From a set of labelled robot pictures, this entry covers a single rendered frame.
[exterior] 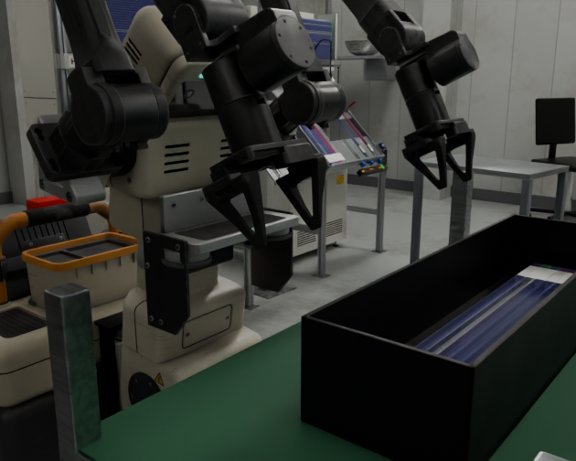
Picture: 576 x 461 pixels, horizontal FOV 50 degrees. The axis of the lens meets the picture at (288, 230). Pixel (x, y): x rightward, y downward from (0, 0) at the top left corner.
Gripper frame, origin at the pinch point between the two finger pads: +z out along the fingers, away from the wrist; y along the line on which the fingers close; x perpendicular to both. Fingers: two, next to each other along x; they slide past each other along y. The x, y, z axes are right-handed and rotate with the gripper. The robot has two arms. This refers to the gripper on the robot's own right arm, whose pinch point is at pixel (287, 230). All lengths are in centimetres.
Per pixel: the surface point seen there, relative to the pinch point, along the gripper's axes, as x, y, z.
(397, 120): 284, 575, -100
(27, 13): 215, 123, -157
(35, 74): 227, 123, -130
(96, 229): 222, 122, -44
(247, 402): 6.6, -8.2, 15.6
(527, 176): 66, 264, 6
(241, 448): 2.1, -14.6, 17.8
